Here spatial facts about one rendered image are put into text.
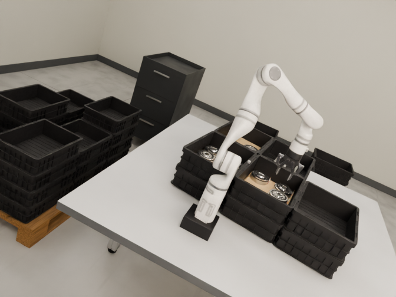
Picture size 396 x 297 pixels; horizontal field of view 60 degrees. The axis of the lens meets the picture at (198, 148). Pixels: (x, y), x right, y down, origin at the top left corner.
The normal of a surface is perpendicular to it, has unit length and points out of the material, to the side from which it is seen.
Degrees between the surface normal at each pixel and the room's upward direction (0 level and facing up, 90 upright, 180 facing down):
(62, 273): 0
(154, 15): 90
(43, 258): 0
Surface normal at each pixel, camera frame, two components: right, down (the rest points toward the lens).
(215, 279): 0.33, -0.85
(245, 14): -0.31, 0.31
